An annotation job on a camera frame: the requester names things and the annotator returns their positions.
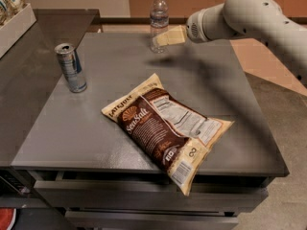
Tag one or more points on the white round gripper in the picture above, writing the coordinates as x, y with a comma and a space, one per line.
194, 29

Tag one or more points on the clear plastic water bottle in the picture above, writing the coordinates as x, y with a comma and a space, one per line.
159, 21

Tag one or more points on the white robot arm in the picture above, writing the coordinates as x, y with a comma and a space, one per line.
262, 20

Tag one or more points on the brown cream chip bag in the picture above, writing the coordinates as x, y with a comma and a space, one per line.
176, 137

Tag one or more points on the silver blue energy drink can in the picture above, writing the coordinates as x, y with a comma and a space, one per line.
71, 68

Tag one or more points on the white box of snacks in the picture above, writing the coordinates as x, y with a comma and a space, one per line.
15, 28

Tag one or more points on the snack packets in box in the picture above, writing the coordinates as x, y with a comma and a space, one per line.
9, 8

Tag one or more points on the grey upper drawer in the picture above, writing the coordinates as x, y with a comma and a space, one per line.
120, 195

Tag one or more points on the grey drawer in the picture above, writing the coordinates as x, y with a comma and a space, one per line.
120, 195
144, 221

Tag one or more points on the grey lower drawer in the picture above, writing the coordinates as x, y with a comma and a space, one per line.
144, 221

